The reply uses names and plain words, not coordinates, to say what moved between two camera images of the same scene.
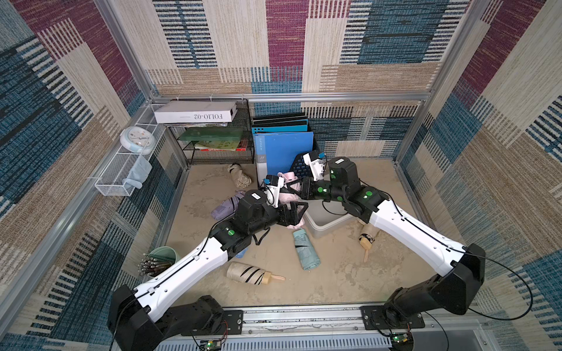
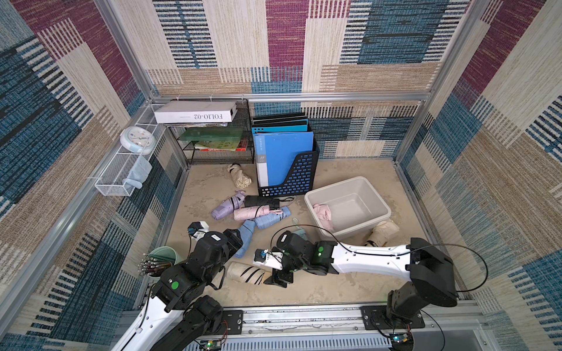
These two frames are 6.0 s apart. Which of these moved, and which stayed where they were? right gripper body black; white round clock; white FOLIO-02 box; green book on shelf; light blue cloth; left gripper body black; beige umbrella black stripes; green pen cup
Moved: right gripper body black; left gripper body black
Stayed: beige umbrella black stripes; white round clock; light blue cloth; green book on shelf; white FOLIO-02 box; green pen cup
